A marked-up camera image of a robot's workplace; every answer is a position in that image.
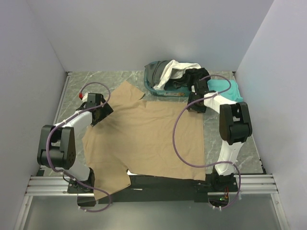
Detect aluminium rail frame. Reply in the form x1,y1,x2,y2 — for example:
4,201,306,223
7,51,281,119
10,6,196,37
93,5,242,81
14,71,288,230

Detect teal plastic basket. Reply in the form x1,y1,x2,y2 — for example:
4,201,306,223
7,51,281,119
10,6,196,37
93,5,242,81
144,73,190,97

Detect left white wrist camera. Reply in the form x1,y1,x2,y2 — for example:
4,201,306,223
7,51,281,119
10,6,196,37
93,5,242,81
79,92,90,103

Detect white t shirt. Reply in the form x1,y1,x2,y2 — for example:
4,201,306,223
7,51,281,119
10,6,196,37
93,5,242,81
153,60,201,90

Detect folded teal t shirt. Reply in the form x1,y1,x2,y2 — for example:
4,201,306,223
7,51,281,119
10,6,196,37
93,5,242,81
207,79,243,102

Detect black t shirt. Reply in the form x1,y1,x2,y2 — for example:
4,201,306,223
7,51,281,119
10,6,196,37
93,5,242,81
170,68,209,91

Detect grey t shirt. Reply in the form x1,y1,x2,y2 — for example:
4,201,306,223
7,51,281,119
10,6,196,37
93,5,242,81
145,60,170,88

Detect black base beam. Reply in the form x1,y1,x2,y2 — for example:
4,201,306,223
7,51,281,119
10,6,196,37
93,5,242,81
76,174,240,207

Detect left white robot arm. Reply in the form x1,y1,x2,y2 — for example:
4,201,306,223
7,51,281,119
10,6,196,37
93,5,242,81
37,93,113,193

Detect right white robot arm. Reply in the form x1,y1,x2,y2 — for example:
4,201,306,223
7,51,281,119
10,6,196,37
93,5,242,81
188,80,252,192

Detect tan t shirt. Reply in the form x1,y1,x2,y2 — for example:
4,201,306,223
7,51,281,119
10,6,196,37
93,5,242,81
83,82,205,199

